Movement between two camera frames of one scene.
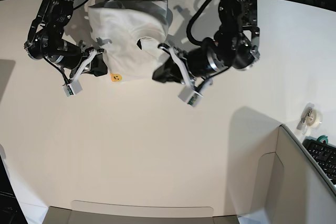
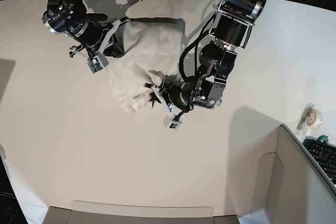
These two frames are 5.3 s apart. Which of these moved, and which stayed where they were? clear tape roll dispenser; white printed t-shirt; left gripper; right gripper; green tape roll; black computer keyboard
Moved: left gripper; right gripper; white printed t-shirt
Stayed: clear tape roll dispenser; black computer keyboard; green tape roll
